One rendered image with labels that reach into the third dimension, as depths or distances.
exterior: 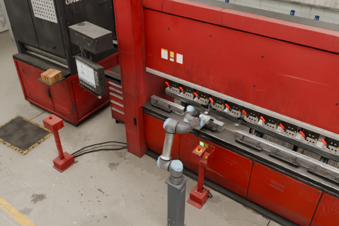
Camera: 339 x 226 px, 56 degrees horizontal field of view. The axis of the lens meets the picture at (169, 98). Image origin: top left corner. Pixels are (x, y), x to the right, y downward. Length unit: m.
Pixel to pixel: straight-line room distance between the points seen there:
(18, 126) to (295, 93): 4.28
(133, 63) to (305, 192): 2.34
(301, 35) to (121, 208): 2.80
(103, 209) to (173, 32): 2.27
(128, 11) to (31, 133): 2.81
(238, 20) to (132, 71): 1.46
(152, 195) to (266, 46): 2.33
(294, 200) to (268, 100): 1.14
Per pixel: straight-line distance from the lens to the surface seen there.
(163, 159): 3.22
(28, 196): 4.59
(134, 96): 4.08
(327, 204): 3.71
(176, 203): 3.50
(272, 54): 3.10
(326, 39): 2.91
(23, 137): 5.50
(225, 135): 3.79
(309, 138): 3.40
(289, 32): 2.97
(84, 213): 4.21
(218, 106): 3.64
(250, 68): 3.24
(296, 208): 3.89
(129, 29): 3.67
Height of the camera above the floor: 3.28
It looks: 34 degrees down
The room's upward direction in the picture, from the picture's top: straight up
